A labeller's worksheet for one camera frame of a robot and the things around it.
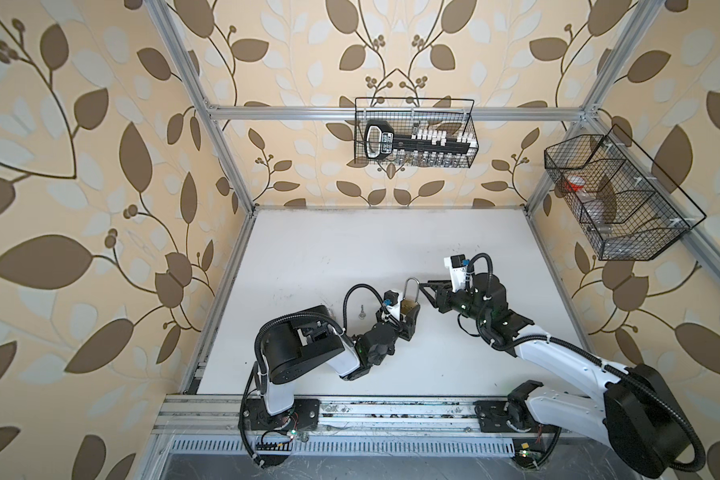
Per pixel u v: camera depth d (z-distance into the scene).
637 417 0.40
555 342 0.53
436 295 0.74
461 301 0.72
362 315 0.93
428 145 0.83
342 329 0.55
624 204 0.74
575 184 0.81
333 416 0.75
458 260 0.72
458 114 0.91
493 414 0.73
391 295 0.73
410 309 0.80
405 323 0.77
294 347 0.48
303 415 0.75
